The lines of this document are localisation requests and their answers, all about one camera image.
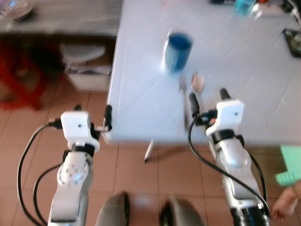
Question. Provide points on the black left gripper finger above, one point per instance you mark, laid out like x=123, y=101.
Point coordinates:
x=108, y=117
x=77, y=108

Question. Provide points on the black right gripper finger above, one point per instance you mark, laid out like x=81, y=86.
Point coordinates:
x=225, y=94
x=194, y=104

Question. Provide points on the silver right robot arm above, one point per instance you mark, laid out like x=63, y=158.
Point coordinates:
x=235, y=165

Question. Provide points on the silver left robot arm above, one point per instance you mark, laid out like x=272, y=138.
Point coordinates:
x=70, y=183

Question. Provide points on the metal fork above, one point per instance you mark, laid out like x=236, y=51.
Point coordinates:
x=184, y=94

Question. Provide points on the white plastic table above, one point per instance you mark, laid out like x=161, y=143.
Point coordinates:
x=235, y=70

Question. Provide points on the white plastic bin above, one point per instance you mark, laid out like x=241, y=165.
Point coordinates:
x=89, y=81

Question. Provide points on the blue cup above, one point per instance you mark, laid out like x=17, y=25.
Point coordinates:
x=178, y=52

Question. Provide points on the red plastic stool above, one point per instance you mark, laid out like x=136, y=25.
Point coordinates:
x=19, y=70

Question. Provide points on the grey robot left leg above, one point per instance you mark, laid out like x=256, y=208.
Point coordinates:
x=113, y=212

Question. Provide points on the grey robot leg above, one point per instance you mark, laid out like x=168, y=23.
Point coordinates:
x=113, y=212
x=181, y=214

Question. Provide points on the wooden table with grey top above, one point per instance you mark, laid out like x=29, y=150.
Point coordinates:
x=70, y=19

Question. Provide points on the blue container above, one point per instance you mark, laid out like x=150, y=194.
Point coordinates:
x=244, y=6

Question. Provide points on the grey robot right leg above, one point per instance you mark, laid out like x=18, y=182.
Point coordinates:
x=181, y=214

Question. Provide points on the child bare foot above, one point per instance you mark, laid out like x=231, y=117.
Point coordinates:
x=284, y=205

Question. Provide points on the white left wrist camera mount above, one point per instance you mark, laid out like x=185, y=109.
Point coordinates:
x=77, y=129

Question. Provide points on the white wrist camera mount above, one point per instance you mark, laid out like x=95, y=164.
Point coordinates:
x=77, y=129
x=229, y=115

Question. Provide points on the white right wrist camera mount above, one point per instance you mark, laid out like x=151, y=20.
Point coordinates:
x=229, y=115

